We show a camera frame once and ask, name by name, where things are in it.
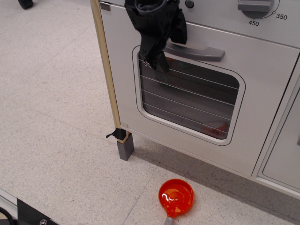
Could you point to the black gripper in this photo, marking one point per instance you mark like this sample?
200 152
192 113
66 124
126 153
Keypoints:
157 21

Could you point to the grey oven door handle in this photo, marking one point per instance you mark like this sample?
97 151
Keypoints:
208 54

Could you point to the white toy oven door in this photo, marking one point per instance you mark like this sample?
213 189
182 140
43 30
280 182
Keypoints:
244 90

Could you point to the white toy kitchen cabinet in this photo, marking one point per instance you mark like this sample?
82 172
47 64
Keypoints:
218 80

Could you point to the grey temperature knob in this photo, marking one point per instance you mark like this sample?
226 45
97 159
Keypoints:
255 9

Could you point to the toy salmon sushi piece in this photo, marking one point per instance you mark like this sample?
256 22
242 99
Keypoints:
216 129

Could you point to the black tape strip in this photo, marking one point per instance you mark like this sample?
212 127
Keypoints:
118 133

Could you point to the orange toy frying pan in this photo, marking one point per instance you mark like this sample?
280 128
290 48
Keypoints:
177 197

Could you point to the black caster wheel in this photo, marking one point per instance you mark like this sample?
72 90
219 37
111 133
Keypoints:
26 4

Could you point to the white cabinet drawer door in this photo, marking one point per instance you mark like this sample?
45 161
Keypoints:
281 165

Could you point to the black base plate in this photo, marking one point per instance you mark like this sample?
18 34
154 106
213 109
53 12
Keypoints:
27 215

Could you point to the aluminium frame rail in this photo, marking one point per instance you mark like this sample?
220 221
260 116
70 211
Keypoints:
9 203

